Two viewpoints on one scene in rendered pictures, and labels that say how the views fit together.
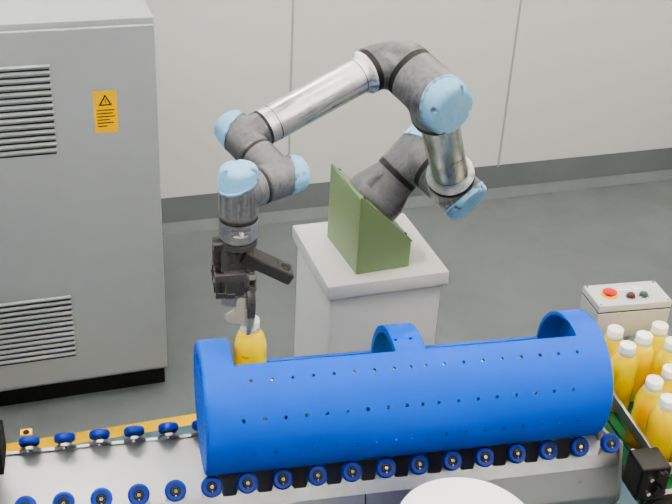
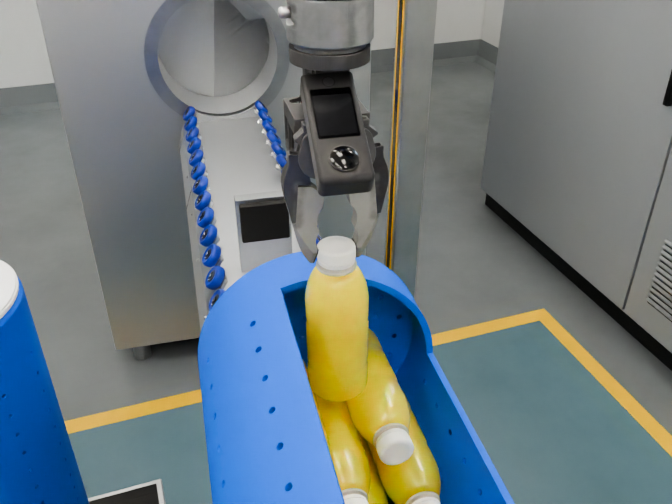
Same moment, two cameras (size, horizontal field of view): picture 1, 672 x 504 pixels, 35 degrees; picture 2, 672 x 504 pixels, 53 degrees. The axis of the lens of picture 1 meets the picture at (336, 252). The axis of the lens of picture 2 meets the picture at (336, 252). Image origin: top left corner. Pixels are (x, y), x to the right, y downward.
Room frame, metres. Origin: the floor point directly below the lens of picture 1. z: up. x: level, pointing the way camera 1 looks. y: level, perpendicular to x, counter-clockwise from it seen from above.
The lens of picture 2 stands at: (1.78, -0.40, 1.66)
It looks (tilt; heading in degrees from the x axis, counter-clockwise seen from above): 33 degrees down; 90
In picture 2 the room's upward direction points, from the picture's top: straight up
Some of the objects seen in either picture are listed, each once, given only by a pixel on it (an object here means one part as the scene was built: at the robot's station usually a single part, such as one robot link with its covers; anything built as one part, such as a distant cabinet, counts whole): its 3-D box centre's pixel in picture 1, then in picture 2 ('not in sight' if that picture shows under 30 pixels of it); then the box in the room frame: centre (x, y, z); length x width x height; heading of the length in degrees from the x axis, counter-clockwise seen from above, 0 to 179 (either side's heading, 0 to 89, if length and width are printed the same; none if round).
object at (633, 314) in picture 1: (624, 309); not in sight; (2.29, -0.75, 1.05); 0.20 x 0.10 x 0.10; 104
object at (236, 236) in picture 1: (238, 229); (326, 20); (1.77, 0.19, 1.51); 0.08 x 0.08 x 0.05
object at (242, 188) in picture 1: (239, 192); not in sight; (1.78, 0.19, 1.59); 0.09 x 0.08 x 0.11; 133
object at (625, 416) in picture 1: (621, 410); not in sight; (1.98, -0.69, 0.96); 0.40 x 0.01 x 0.03; 14
